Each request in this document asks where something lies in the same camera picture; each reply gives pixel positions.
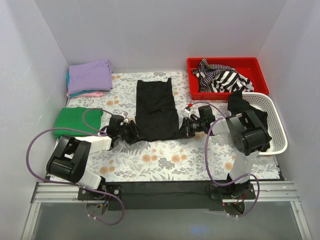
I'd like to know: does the black t shirt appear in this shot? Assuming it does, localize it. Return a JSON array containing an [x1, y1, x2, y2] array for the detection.
[[135, 77, 179, 142]]

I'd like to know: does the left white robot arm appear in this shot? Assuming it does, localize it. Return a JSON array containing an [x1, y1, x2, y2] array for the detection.
[[46, 115, 141, 200]]

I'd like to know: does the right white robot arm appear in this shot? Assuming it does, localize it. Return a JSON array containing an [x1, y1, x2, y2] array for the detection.
[[175, 104, 272, 199]]

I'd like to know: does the black garment in basket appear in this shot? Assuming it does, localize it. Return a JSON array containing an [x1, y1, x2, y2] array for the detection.
[[226, 91, 272, 156]]

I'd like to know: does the floral table cloth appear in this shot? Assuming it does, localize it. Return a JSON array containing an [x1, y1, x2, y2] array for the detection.
[[49, 71, 281, 183]]

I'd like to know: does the black white striped shirt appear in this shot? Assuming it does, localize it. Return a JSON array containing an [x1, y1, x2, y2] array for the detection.
[[191, 58, 255, 93]]

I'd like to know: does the folded pink t shirt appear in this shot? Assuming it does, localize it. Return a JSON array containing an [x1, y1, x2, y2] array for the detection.
[[66, 91, 105, 99]]

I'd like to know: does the folded green t shirt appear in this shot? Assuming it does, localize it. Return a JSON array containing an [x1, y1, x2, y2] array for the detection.
[[54, 107, 103, 134]]

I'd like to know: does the folded teal t shirt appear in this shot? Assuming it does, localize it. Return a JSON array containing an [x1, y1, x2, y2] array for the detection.
[[66, 72, 75, 98]]

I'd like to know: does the folded lilac t shirt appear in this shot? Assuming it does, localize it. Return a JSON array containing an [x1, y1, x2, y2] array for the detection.
[[68, 59, 113, 95]]

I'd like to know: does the white perforated laundry basket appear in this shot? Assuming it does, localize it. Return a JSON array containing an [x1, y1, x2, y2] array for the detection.
[[242, 92, 288, 156]]

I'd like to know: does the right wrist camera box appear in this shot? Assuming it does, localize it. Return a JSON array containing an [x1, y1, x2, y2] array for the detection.
[[183, 103, 198, 120]]

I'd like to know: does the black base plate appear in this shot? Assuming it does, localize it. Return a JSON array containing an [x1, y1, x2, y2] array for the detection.
[[77, 180, 256, 213]]

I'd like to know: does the aluminium frame rail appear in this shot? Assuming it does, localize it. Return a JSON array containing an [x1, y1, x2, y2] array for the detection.
[[22, 180, 312, 240]]

